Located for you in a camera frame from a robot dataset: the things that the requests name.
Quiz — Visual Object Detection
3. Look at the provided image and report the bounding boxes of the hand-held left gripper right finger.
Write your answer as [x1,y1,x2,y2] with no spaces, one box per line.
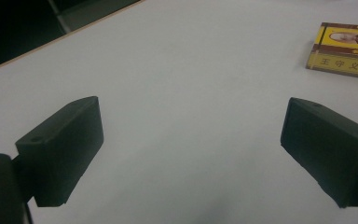
[280,96,358,209]

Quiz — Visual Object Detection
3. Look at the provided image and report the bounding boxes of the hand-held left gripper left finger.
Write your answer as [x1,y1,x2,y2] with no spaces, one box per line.
[14,95,104,208]

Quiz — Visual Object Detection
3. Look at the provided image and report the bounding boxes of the yellow box with brown trim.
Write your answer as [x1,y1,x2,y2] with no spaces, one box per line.
[305,21,358,81]

